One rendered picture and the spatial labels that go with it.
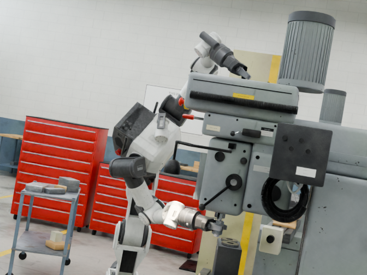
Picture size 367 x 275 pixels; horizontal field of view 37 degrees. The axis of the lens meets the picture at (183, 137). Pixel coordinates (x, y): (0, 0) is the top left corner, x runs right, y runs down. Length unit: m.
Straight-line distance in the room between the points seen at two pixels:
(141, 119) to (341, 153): 1.03
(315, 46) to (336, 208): 0.67
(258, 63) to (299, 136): 2.20
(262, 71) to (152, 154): 1.71
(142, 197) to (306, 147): 1.00
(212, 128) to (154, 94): 9.59
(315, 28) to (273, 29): 9.32
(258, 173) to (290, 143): 0.31
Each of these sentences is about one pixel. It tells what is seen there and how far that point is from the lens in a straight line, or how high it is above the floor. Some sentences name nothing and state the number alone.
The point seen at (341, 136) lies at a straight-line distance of 2.31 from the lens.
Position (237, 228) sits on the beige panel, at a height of 0.97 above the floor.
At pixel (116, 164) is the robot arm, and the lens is 2.68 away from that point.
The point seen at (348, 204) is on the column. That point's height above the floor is 1.46.
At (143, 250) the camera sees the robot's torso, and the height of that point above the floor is 0.93.
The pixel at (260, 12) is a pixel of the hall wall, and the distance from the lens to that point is 11.79.
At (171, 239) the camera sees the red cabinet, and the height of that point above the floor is 0.20.
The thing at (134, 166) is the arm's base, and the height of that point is 1.43.
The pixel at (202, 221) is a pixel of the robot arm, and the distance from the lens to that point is 2.43.
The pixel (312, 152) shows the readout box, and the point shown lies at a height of 1.63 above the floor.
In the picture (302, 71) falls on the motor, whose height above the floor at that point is 1.96.
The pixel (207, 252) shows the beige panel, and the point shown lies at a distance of 4.27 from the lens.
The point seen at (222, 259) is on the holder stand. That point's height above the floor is 1.02.
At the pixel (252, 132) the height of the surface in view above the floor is 1.67.
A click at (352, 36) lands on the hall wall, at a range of 11.67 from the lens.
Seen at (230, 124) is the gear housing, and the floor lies 1.69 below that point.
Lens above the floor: 1.64
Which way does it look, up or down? 1 degrees down
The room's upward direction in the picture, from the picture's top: 10 degrees clockwise
